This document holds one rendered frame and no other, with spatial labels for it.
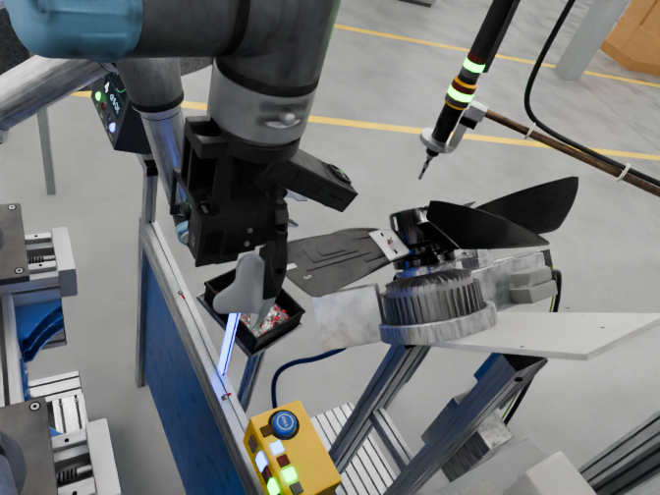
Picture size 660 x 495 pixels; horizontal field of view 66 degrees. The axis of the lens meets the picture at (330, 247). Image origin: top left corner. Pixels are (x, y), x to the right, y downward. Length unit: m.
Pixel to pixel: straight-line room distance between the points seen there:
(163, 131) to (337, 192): 0.59
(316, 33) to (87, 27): 0.14
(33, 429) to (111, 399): 1.22
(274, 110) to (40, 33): 0.15
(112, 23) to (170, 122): 0.72
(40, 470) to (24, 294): 0.45
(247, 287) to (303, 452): 0.49
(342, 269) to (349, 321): 0.20
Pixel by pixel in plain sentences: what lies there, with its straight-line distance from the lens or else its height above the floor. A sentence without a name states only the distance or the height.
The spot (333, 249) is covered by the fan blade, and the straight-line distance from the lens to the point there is 1.08.
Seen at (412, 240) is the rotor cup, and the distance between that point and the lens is 1.14.
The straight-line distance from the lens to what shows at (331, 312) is 1.20.
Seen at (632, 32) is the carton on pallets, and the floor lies 0.39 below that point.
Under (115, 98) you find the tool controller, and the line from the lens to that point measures 1.43.
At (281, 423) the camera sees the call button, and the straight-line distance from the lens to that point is 0.92.
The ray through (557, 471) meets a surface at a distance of 1.27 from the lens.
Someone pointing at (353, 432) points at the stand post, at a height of 0.46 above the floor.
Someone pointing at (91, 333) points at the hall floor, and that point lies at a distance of 2.34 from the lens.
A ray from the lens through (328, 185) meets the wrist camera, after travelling 0.46.
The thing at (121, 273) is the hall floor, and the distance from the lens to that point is 2.55.
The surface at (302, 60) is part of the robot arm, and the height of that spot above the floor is 1.75.
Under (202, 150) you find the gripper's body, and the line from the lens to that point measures 0.38.
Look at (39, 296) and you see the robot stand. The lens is 1.27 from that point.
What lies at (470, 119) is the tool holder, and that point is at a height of 1.53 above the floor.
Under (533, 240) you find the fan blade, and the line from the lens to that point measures 0.95.
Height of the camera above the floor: 1.88
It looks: 41 degrees down
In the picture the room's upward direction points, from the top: 21 degrees clockwise
